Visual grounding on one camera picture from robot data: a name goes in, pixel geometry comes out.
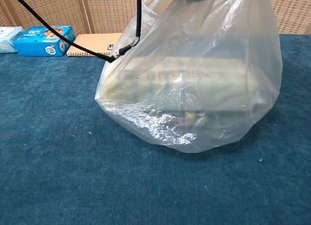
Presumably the cream printed package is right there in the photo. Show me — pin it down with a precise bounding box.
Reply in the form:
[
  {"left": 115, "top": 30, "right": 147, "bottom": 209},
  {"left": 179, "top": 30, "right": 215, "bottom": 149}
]
[{"left": 102, "top": 56, "right": 259, "bottom": 113}]

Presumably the clear plastic bag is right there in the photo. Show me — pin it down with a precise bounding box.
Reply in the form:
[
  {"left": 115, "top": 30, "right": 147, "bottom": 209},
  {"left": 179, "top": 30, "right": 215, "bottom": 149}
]
[{"left": 94, "top": 0, "right": 284, "bottom": 154}]

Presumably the brown spiral notebook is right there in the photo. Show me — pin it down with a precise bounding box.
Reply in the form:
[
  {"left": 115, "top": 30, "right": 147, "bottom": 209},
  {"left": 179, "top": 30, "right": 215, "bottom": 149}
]
[{"left": 66, "top": 33, "right": 123, "bottom": 57}]

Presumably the woven wooden folding screen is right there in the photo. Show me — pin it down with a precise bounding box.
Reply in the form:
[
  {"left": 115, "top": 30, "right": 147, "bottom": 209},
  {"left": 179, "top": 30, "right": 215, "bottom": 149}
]
[{"left": 0, "top": 0, "right": 311, "bottom": 36}]

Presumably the blue cookie box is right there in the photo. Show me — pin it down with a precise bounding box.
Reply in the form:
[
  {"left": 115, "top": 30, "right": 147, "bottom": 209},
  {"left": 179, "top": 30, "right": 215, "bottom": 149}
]
[{"left": 12, "top": 25, "right": 76, "bottom": 57}]

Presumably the white wet wipes pack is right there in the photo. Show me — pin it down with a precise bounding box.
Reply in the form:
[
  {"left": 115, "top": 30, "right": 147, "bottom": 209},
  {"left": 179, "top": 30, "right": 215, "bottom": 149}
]
[{"left": 0, "top": 26, "right": 25, "bottom": 54}]

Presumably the teal table cloth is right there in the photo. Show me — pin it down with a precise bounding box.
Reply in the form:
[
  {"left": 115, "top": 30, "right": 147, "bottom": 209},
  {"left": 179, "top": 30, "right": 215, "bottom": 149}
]
[{"left": 0, "top": 34, "right": 311, "bottom": 225}]

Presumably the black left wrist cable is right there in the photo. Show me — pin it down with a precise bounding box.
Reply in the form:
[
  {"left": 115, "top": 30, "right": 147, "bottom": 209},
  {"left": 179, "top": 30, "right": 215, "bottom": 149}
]
[{"left": 8, "top": 0, "right": 143, "bottom": 64}]

